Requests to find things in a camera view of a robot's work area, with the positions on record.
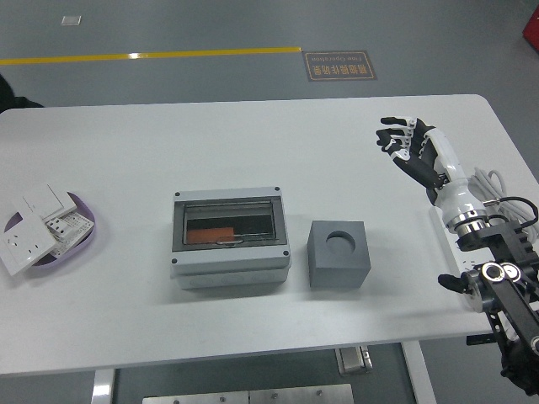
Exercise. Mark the red object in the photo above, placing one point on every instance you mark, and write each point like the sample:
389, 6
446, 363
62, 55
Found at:
531, 25

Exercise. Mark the small metal floor plate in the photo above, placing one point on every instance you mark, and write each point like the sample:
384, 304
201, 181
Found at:
70, 19

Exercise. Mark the metal base plate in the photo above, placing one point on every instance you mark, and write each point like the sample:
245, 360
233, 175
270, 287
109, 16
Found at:
252, 395

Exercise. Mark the orange cylinder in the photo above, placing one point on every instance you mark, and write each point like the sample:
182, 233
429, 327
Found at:
206, 235

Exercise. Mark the white socket plate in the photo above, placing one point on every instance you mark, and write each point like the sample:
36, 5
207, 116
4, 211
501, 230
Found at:
25, 246

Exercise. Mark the white table leg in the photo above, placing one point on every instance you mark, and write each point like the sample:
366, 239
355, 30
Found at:
102, 387
421, 379

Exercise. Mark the brown floor sign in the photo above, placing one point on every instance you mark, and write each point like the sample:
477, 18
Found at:
339, 66

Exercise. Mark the white perforated socket module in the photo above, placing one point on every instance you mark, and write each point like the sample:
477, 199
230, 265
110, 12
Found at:
76, 223

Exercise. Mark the grey table bracket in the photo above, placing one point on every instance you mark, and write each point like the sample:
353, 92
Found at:
353, 361

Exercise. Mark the yellow floor tape line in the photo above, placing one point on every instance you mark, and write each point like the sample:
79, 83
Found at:
168, 54

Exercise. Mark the grey cube with round hole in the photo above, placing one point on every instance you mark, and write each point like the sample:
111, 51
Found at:
337, 273

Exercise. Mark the purple tray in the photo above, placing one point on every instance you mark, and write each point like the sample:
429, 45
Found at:
63, 263

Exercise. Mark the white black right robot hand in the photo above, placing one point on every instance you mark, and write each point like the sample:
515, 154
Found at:
446, 168

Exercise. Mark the person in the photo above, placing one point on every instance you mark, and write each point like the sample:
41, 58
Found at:
12, 103

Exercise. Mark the white switch plate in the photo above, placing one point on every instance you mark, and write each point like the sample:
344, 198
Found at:
42, 200

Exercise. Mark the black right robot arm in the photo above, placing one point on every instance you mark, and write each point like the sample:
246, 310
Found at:
505, 244

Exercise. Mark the grey box with clear lid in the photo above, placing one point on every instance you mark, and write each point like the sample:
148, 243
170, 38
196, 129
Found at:
231, 263

